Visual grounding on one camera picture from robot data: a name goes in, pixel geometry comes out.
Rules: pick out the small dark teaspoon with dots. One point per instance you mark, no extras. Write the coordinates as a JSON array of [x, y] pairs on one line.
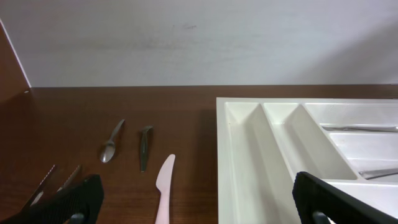
[[144, 148]]

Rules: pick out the silver fork with round handle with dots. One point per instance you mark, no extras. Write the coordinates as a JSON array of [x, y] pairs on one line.
[[362, 128]]

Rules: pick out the silver tablespoon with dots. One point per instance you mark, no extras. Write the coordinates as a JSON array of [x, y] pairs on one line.
[[373, 174]]

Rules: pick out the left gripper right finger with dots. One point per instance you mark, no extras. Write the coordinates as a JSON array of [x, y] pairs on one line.
[[319, 202]]

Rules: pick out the white plastic knife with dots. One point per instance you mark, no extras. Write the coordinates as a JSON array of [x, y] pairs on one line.
[[163, 184]]

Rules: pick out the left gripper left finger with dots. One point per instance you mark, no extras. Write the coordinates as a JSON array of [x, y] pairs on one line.
[[85, 197]]

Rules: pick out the small silver teaspoon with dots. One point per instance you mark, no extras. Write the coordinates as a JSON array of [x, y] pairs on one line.
[[109, 147]]

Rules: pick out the white plastic cutlery tray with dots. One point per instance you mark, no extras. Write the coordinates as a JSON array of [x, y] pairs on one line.
[[264, 142]]

